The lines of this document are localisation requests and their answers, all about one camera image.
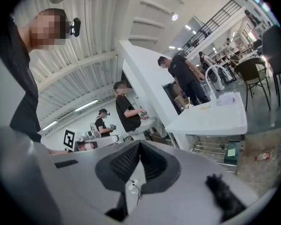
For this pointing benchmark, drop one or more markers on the white round appliance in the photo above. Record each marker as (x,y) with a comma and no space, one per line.
(217,78)

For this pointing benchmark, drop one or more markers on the white power strip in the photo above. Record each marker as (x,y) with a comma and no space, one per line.
(132,184)

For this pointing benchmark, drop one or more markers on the white sink basin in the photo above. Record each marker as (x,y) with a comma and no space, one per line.
(208,122)

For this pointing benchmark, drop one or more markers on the green box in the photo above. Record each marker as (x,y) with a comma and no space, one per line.
(231,152)

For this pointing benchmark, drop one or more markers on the person's black shirt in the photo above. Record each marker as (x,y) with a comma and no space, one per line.
(18,78)

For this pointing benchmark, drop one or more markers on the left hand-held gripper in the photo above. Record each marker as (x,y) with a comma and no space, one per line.
(69,138)

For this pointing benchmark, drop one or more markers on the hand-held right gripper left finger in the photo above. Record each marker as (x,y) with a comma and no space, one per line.
(72,184)

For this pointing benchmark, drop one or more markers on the clear plastic box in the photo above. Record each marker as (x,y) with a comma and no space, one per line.
(227,99)

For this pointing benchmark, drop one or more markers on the brown cardboard box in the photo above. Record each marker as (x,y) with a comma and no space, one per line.
(179,101)

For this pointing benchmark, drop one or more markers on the white curved faucet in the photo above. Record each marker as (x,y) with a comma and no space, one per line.
(209,78)

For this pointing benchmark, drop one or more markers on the black stair railing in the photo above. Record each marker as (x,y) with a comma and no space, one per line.
(213,22)

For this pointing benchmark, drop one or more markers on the metal sink stand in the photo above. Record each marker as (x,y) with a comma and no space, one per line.
(210,149)

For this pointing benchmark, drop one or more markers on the brown wicker chair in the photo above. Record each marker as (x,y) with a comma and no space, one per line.
(253,74)

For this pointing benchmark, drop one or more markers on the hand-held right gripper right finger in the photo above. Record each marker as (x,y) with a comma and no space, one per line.
(189,184)

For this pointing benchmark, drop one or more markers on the person's head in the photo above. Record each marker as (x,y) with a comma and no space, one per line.
(46,29)

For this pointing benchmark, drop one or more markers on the dark grey chair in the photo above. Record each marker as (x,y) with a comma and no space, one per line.
(276,50)

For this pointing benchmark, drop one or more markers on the red label bottle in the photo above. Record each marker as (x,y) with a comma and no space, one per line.
(262,156)

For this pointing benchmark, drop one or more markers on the person's left forearm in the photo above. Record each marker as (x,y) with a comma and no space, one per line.
(57,152)

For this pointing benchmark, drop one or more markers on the black head camera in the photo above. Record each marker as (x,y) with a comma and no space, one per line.
(75,27)

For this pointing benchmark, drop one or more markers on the ceiling tube light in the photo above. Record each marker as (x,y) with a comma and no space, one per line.
(86,105)
(49,125)

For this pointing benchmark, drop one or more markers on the round ceiling lamp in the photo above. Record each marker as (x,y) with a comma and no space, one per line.
(174,17)

